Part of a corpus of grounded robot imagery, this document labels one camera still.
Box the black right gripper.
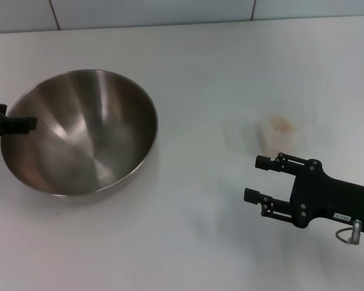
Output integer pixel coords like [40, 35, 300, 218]
[243, 153, 364, 240]

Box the stainless steel mixing bowl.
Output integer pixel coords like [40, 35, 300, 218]
[0, 69, 159, 204]

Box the transparent plastic measuring cup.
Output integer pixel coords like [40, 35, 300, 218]
[254, 102, 319, 156]

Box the right gripper plug with cable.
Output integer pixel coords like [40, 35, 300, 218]
[335, 219, 364, 246]

